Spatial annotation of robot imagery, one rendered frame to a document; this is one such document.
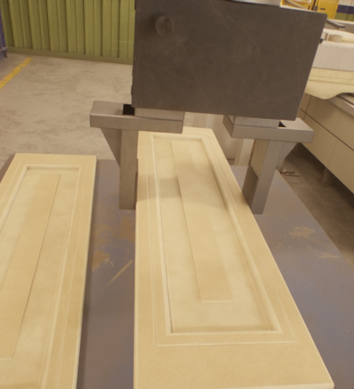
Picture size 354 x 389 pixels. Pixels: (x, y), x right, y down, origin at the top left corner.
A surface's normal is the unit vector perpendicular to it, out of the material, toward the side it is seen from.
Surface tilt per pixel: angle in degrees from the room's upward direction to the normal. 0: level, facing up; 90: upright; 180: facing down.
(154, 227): 0
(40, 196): 0
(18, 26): 90
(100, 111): 0
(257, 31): 90
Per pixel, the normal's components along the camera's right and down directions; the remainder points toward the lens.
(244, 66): 0.11, 0.53
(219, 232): 0.31, -0.82
